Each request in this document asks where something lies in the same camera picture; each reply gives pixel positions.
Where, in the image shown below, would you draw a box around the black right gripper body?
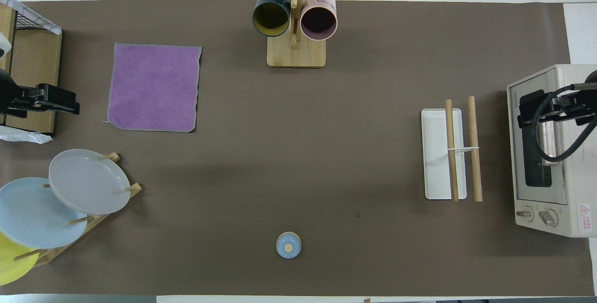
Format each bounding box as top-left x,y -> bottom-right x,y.
550,69 -> 597,125

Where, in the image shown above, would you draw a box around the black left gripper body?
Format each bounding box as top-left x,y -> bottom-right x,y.
0,68 -> 47,118

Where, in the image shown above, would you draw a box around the purple and grey towel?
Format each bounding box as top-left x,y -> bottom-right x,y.
104,43 -> 202,133

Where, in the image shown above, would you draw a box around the white towel rack wooden bars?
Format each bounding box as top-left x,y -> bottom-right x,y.
421,96 -> 483,202

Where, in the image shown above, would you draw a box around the wooden plate rack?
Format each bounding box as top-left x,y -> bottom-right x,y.
13,152 -> 143,267

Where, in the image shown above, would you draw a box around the wooden shelf with marble panel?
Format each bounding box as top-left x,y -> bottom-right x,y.
0,0 -> 62,137

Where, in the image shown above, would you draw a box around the white plastic bag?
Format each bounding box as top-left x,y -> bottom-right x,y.
0,125 -> 53,144

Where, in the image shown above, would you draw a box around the cream toaster oven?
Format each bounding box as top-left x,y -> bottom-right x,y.
507,64 -> 597,238

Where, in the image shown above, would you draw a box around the grey plate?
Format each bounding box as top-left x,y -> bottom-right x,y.
49,149 -> 132,215

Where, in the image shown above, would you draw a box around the light blue plate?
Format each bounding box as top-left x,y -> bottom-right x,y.
0,177 -> 89,249

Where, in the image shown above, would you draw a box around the yellow plate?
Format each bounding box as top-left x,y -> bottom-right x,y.
0,232 -> 41,286

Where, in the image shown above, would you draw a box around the brown table mat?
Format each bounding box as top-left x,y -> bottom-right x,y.
0,0 -> 595,296

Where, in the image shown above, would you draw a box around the dark teal mug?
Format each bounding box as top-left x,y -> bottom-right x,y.
252,0 -> 292,38

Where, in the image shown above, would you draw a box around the pink mug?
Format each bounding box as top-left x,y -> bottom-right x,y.
300,0 -> 338,41

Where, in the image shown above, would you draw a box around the wooden mug tree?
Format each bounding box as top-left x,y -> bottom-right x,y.
250,0 -> 342,69

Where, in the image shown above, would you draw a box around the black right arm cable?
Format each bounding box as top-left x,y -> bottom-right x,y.
533,84 -> 597,163

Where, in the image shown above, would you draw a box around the black wire basket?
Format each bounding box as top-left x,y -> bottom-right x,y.
14,10 -> 47,31

